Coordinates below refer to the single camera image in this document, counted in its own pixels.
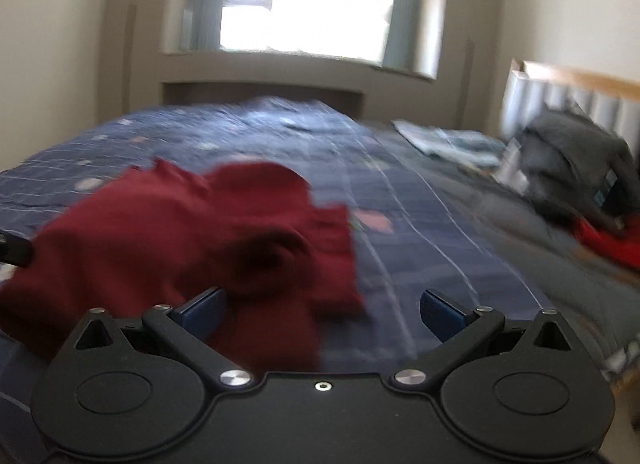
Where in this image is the dark grey garment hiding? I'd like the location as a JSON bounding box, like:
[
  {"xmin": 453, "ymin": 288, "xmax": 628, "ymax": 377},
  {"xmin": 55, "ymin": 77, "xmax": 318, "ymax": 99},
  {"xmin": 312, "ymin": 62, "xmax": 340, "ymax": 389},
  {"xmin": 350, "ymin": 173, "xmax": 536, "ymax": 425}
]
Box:
[{"xmin": 515, "ymin": 102, "xmax": 635, "ymax": 232}]

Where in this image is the grey bed sheet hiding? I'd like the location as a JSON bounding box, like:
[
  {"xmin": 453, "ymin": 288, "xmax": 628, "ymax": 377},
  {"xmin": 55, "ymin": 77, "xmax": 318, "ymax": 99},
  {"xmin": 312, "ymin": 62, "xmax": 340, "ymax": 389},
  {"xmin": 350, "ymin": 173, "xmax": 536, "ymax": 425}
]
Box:
[{"xmin": 395, "ymin": 134, "xmax": 640, "ymax": 375}]

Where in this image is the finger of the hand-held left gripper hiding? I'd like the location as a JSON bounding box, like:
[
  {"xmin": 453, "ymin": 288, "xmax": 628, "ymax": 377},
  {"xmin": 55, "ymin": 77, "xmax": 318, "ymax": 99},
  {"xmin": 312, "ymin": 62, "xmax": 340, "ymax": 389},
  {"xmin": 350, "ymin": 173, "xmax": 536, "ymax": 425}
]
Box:
[{"xmin": 0, "ymin": 231, "xmax": 34, "ymax": 267}]

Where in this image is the folded light blue cloth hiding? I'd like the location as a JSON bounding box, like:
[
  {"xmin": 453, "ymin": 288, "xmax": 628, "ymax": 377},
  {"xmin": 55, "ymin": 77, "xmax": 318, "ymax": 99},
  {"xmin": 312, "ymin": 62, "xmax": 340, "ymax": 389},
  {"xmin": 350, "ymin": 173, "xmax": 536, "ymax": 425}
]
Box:
[{"xmin": 392, "ymin": 119, "xmax": 508, "ymax": 169}]

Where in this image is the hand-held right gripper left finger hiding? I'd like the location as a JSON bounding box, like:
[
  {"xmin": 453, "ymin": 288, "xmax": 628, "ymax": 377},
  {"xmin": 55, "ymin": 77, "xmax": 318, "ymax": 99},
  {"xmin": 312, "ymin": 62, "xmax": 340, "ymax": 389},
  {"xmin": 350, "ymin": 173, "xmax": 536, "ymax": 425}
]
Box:
[{"xmin": 75, "ymin": 287, "xmax": 254, "ymax": 391}]

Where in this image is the wooden padded headboard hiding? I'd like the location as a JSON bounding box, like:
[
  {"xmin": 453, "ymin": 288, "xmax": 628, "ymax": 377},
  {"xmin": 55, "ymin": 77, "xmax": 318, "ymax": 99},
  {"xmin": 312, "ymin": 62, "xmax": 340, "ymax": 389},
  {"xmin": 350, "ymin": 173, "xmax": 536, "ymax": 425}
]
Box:
[{"xmin": 501, "ymin": 58, "xmax": 640, "ymax": 145}]

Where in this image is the dark red garment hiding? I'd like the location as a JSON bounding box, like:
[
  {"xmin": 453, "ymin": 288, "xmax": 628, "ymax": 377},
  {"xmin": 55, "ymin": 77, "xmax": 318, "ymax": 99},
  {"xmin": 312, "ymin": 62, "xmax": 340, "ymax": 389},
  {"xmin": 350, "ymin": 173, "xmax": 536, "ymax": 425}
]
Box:
[{"xmin": 0, "ymin": 158, "xmax": 366, "ymax": 373}]

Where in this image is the bright red garment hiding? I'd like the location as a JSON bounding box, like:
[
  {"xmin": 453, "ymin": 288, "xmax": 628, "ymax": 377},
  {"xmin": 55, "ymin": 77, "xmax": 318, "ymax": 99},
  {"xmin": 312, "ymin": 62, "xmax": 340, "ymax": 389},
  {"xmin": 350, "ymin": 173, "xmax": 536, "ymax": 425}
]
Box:
[{"xmin": 572, "ymin": 218, "xmax": 640, "ymax": 269}]

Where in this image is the blue checked floral quilt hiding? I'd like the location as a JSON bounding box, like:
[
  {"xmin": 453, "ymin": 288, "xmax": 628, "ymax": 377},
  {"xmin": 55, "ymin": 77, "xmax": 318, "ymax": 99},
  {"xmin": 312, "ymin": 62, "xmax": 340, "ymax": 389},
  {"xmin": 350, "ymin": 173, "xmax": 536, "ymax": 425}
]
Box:
[{"xmin": 0, "ymin": 96, "xmax": 556, "ymax": 445}]

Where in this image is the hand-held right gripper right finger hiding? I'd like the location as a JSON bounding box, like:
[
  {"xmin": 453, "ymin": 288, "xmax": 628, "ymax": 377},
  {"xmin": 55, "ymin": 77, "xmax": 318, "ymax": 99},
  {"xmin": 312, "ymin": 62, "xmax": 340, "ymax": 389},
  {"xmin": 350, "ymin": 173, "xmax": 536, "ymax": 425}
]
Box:
[{"xmin": 389, "ymin": 289, "xmax": 576, "ymax": 390}]

